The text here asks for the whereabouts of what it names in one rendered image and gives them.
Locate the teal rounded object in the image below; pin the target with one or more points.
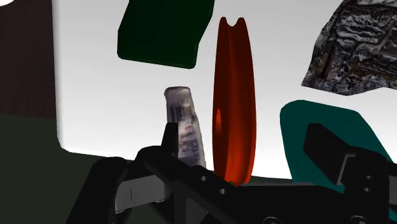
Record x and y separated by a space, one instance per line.
313 124

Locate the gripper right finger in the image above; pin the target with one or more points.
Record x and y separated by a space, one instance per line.
347 161

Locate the red oval dish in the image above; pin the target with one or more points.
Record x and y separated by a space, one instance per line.
234 102

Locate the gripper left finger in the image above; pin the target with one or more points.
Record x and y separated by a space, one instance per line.
169 169

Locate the clear tube with label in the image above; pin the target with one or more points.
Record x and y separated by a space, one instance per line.
186 124

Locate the crumpled silver grey bag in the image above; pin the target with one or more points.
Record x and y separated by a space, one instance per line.
353 49

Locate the dark green box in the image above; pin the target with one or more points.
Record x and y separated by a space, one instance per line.
164 31

